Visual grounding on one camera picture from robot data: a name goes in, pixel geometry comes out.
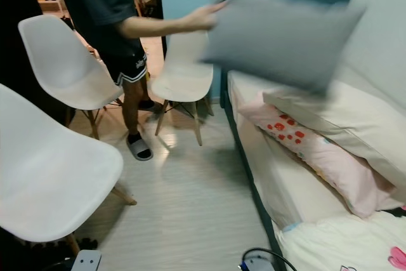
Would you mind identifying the person's left hand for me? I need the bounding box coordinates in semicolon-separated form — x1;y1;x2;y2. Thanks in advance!
180;1;228;31

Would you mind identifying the grey slipper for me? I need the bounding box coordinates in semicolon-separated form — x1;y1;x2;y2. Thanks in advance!
138;98;157;112
126;134;155;162

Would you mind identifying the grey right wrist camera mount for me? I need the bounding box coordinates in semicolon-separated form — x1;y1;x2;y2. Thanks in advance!
240;256;268;271

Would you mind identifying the white duvet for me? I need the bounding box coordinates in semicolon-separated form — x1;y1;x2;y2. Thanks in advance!
278;210;406;271

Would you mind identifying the cream pillow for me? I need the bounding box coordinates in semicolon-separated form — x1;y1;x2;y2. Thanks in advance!
263;81;406;187

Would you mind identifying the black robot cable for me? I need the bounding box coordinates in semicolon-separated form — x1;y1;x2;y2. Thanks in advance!
237;247;296;271

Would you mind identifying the white chair with wooden legs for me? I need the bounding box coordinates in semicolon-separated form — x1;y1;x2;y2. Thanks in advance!
18;15;125;139
152;30;216;147

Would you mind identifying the white mattress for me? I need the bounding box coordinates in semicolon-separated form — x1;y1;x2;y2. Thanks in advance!
227;69;406;230

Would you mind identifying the teal bed frame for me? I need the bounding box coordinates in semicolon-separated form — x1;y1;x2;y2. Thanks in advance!
219;0;352;271

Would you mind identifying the large white shell chair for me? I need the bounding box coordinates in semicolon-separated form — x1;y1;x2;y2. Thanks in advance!
0;84;138;256

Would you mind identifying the grey pillow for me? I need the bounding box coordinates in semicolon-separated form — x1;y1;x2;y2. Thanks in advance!
200;0;367;95

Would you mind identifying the pink pillow with red print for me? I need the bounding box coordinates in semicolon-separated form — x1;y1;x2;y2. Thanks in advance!
237;93;398;220

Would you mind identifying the person in dark shirt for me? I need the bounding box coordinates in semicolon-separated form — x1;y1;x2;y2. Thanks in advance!
51;0;157;161

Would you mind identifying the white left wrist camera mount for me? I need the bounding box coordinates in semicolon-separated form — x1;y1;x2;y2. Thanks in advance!
70;250;103;271

